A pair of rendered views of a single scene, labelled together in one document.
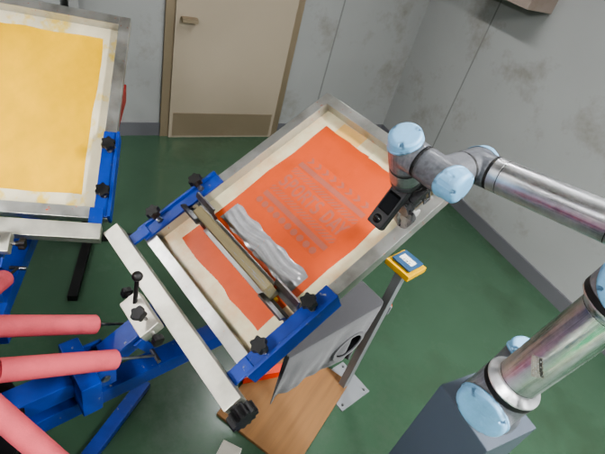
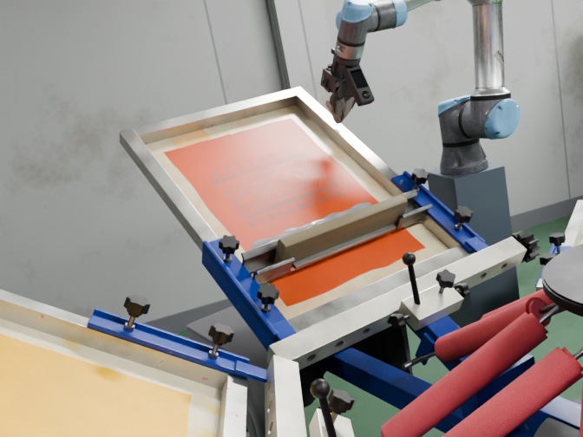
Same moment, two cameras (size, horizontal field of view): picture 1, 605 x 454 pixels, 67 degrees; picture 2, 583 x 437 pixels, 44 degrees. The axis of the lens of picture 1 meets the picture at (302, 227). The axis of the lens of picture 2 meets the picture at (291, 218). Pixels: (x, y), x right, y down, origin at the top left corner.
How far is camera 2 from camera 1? 1.81 m
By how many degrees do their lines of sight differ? 64
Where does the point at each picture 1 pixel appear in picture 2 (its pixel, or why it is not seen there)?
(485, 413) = (510, 111)
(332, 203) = (281, 169)
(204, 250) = (314, 283)
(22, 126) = (35, 418)
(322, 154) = (207, 163)
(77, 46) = not seen: outside the picture
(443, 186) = (402, 10)
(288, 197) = (260, 199)
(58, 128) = (49, 381)
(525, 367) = (497, 66)
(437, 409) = (466, 197)
